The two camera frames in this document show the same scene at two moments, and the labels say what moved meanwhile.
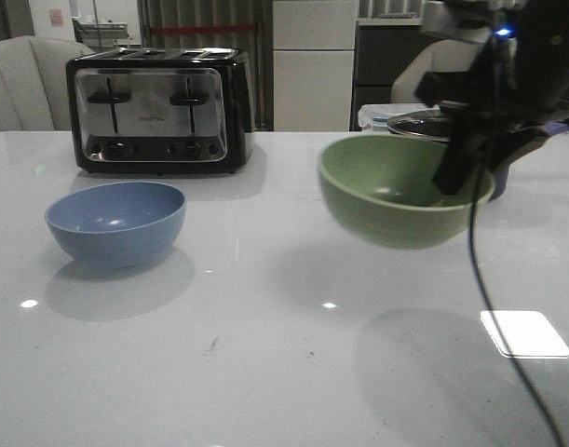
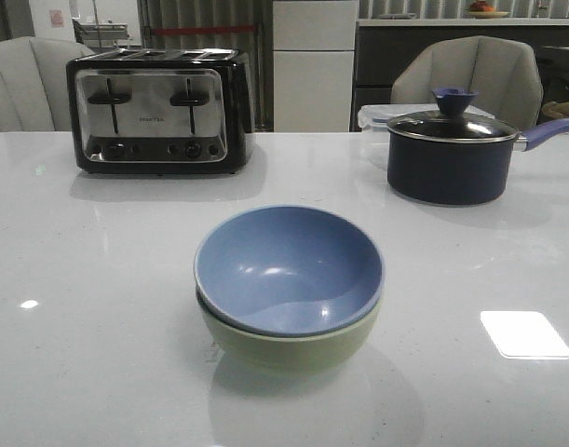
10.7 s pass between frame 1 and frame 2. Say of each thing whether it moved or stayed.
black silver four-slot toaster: stayed
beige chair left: stayed
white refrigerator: stayed
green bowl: moved
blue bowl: moved
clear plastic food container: stayed
